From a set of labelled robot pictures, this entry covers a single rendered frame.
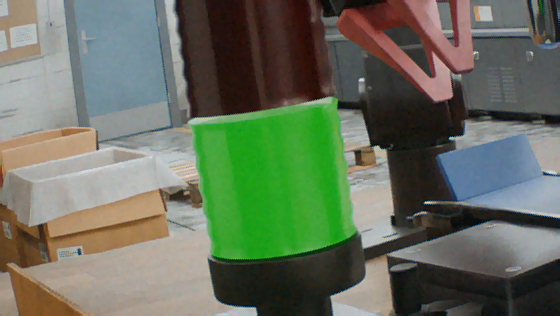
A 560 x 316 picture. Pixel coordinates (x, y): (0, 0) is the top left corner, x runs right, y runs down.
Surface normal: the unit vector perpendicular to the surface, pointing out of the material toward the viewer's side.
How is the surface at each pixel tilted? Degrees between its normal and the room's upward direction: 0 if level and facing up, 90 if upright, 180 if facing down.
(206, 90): 76
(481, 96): 90
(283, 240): 104
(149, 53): 90
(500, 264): 0
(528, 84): 90
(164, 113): 90
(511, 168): 60
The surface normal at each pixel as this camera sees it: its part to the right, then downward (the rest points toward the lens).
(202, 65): -0.70, -0.04
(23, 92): 0.40, 0.07
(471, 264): -0.15, -0.98
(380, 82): -0.26, -0.07
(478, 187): 0.32, -0.45
